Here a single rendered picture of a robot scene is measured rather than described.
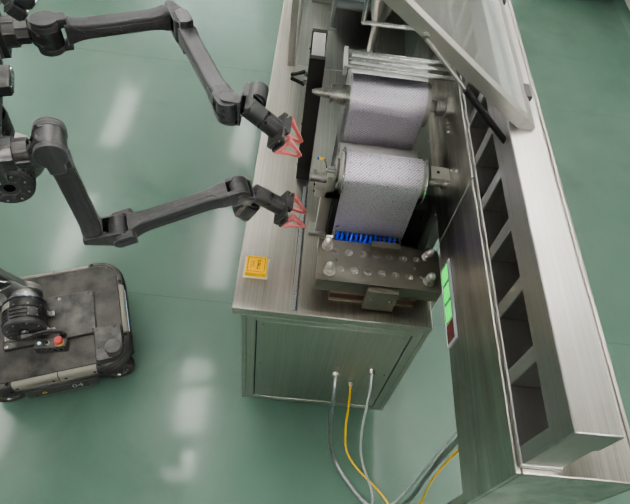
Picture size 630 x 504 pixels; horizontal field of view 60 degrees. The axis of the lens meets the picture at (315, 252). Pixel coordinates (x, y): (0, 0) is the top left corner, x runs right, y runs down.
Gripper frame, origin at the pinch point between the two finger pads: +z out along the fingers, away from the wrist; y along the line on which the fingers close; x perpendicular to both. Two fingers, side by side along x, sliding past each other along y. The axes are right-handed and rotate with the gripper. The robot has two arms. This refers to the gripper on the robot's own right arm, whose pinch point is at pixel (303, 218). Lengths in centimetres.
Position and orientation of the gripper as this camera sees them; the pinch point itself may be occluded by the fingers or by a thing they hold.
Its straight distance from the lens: 176.9
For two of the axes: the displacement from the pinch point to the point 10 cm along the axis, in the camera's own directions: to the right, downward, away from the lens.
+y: -0.7, 8.2, -5.7
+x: 6.1, -4.2, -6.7
